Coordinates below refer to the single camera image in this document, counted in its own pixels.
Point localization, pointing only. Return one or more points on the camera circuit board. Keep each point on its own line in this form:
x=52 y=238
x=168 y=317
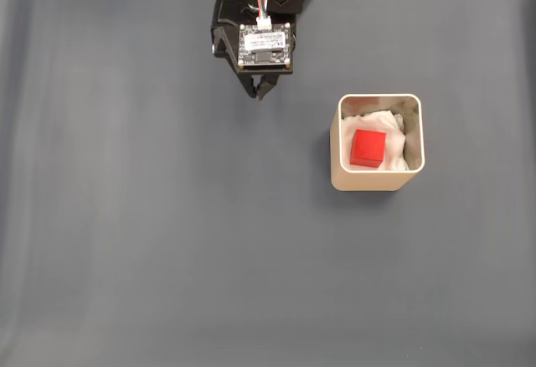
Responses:
x=264 y=48

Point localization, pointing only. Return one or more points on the red cube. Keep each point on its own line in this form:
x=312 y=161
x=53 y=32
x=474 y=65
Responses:
x=368 y=147

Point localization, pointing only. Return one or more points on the white crumpled tissue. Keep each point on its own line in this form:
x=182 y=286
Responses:
x=393 y=128

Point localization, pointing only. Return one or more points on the beige square box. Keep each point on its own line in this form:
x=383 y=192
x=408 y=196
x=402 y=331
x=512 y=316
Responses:
x=364 y=182

